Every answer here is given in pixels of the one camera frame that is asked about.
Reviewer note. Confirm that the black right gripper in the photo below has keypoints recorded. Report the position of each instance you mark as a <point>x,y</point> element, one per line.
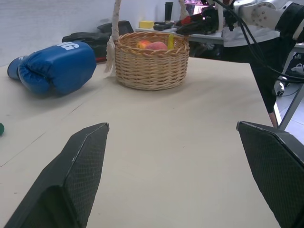
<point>212,21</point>

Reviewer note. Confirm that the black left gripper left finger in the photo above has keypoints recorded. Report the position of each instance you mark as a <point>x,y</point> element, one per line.
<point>59,180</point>

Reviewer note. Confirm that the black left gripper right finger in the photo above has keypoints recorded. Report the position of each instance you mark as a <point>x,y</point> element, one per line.
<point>275,171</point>

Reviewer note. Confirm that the black cylindrical tumbler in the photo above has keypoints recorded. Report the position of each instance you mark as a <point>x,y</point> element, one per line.
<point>168,12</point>

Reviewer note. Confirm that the yellow banana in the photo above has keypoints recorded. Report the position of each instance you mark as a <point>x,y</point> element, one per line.
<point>171,42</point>

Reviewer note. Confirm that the black flat device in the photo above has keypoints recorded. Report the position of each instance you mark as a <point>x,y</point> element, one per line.
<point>164,25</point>

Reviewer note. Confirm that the pink peach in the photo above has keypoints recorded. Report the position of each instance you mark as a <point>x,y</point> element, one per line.
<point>156,46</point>

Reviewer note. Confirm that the yellow box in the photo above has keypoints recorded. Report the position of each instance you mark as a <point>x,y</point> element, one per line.
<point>146,24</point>

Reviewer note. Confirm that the red yellow apple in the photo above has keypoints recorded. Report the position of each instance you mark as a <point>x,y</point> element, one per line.
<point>143,44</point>

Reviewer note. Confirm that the grey metal table leg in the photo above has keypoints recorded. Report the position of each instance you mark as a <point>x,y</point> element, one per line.
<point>292,107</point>

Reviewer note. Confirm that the black office chair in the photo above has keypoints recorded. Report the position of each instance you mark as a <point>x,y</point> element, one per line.
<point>123,27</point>

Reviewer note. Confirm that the small green fruit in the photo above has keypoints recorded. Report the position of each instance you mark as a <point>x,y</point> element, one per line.
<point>1,129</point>

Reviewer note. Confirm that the blue boxing glove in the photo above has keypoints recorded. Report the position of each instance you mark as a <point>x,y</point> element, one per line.
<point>59,69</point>

